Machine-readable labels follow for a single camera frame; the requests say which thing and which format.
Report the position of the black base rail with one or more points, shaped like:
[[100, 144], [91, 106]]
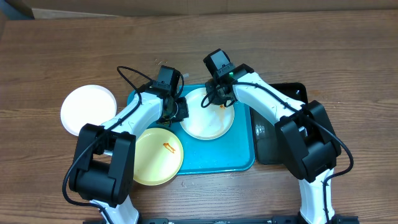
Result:
[[337, 219]]

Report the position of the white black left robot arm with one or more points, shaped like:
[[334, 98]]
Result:
[[103, 164]]

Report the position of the teal plastic tray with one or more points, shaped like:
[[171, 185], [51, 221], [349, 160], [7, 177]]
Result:
[[232, 152]]

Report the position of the white plate with red stain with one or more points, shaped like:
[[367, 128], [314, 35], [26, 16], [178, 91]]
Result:
[[92, 104]]

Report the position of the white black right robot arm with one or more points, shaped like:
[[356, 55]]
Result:
[[304, 133]]

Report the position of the yellow plate with orange stain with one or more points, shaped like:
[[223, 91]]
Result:
[[158, 158]]

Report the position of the cardboard sheet at back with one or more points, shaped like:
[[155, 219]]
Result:
[[196, 7]]

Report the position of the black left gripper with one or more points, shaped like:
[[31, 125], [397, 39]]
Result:
[[184, 113]]

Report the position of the black tray with water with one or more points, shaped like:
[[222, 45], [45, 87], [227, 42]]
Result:
[[265, 141]]

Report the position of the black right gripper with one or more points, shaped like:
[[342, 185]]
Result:
[[217, 99]]

